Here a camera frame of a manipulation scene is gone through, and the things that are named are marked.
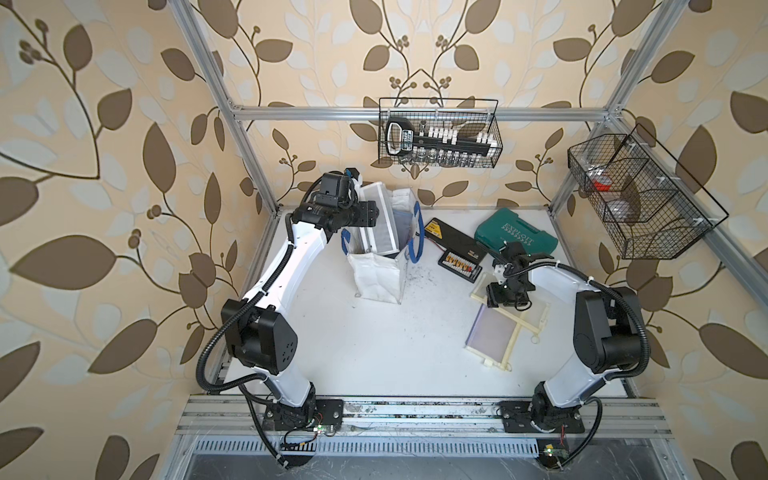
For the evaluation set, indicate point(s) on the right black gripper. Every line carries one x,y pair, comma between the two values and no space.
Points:
493,297

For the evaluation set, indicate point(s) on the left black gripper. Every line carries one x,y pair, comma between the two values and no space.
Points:
365,214

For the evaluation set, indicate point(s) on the purple pouch cream edge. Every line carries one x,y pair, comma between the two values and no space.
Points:
493,337

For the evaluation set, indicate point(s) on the white canvas tote bag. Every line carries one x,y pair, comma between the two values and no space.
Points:
380,255

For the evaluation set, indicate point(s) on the white mesh pencil pouch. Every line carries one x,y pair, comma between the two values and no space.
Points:
381,237

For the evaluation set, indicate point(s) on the grey blue mesh pouch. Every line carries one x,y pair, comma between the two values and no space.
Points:
404,228

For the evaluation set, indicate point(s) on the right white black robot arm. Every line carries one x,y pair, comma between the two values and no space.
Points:
609,338

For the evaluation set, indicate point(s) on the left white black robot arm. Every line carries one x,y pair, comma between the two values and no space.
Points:
255,327

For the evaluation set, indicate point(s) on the black yellow tool case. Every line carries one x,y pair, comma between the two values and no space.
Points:
455,241

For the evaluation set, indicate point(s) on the green plastic tool case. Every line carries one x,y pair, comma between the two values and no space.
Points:
505,227

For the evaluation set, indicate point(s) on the black socket tool set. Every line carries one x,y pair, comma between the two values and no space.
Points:
402,138

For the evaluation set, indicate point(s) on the red object in basket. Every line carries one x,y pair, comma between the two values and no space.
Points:
597,180

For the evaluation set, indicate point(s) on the back wire basket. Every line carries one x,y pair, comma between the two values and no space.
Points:
469,116

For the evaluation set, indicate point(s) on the wire basket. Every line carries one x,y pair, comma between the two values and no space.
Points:
657,208
469,116

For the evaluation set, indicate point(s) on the right wire basket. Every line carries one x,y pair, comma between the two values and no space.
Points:
657,208

